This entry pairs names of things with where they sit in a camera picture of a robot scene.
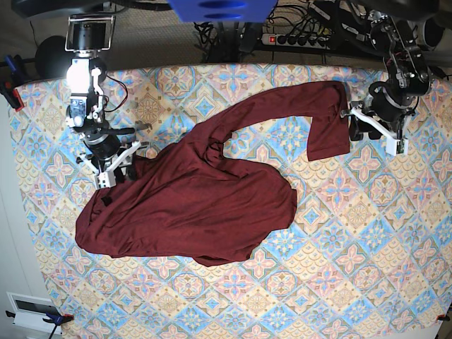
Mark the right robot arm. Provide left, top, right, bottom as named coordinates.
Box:
left=65, top=14, right=141, bottom=189

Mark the tangle of black cables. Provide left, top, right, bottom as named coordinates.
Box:
left=192, top=20, right=262, bottom=64

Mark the round speaker top right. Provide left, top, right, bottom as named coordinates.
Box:
left=417, top=18, right=445, bottom=51

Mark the blue clamp lower left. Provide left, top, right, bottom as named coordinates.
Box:
left=5, top=309, right=75, bottom=339

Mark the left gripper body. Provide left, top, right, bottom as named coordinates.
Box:
left=369, top=81, right=415, bottom=131

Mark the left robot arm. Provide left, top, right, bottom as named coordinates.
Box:
left=350, top=11, right=431, bottom=139

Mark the patterned tablecloth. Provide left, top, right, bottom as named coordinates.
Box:
left=8, top=80, right=451, bottom=338

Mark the blue plastic mount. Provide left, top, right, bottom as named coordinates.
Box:
left=168, top=0, right=277, bottom=23

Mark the white wall box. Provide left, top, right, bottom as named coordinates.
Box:
left=6, top=292, right=59, bottom=334

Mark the blue handled clamp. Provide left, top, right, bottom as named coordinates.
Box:
left=4, top=54, right=25, bottom=77

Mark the white power strip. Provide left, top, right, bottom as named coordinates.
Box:
left=261, top=33, right=328, bottom=49

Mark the orange black clamp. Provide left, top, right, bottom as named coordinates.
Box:
left=0, top=81, right=24, bottom=112

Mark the orange clamp lower right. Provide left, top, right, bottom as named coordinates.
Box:
left=436, top=314, right=451, bottom=322

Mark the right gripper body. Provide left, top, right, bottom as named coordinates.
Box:
left=76, top=127, right=136, bottom=170

